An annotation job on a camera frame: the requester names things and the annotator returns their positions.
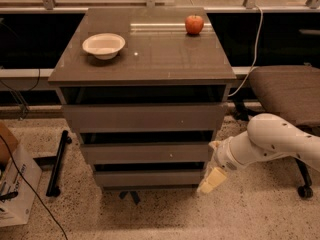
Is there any black metal bar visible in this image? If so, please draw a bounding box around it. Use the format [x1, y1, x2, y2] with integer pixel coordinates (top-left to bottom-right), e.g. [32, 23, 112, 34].
[46, 130, 72, 197]

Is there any red apple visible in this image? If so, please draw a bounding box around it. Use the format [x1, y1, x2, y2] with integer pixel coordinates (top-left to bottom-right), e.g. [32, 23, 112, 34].
[185, 15, 204, 35]

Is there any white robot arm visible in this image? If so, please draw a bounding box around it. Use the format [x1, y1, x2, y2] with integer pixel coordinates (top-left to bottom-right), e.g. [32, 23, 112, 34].
[198, 113, 320, 193]

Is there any black cable on floor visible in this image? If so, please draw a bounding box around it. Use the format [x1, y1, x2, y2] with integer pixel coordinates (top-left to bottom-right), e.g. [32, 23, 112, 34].
[0, 134, 69, 240]

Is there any grey bottom drawer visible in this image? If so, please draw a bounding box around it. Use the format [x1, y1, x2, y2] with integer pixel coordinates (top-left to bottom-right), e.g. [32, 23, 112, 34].
[93, 170, 202, 187]

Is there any white hanging cable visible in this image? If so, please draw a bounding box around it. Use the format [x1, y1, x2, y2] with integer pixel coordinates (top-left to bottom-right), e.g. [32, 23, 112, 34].
[227, 5, 264, 98]

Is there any grey top drawer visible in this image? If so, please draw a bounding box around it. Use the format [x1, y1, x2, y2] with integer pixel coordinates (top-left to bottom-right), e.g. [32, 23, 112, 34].
[63, 103, 227, 133]

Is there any grey middle drawer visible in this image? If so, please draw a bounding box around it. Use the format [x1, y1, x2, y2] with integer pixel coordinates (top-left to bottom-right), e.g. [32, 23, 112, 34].
[80, 143, 212, 165]

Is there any grey drawer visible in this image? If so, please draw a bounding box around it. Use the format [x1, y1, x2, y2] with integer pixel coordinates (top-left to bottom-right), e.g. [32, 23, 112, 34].
[63, 103, 227, 133]
[80, 143, 212, 165]
[93, 170, 202, 187]

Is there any brown office chair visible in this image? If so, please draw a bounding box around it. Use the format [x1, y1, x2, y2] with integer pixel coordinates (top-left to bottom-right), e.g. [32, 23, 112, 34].
[242, 65, 320, 199]

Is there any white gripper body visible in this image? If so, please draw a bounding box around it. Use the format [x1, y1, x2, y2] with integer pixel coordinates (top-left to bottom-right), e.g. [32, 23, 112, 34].
[213, 137, 245, 171]

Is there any white paper bowl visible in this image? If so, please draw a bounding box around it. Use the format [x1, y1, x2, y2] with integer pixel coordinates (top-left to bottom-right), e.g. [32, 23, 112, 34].
[82, 33, 126, 60]

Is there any grey drawer cabinet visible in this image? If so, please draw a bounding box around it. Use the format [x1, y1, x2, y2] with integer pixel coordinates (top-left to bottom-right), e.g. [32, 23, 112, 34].
[49, 7, 235, 177]

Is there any white cardboard box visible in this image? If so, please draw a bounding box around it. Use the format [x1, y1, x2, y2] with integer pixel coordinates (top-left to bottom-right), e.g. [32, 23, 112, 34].
[0, 123, 42, 227]

